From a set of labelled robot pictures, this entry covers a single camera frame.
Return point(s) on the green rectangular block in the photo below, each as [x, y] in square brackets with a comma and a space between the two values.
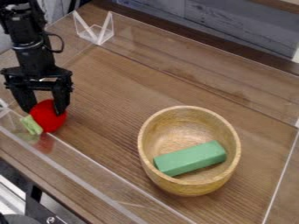
[190, 159]

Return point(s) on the clear acrylic corner bracket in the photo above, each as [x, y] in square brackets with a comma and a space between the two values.
[98, 34]

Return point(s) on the red plush tomato green stem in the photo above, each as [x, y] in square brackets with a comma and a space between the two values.
[42, 119]

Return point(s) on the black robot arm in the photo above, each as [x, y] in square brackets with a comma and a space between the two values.
[22, 19]

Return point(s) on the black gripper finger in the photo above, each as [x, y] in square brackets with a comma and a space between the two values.
[62, 98]
[24, 97]

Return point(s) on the wooden bowl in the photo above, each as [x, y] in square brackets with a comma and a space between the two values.
[176, 128]

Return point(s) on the black metal table frame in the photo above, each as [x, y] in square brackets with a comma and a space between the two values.
[46, 209]

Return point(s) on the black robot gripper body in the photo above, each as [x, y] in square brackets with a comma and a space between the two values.
[36, 72]

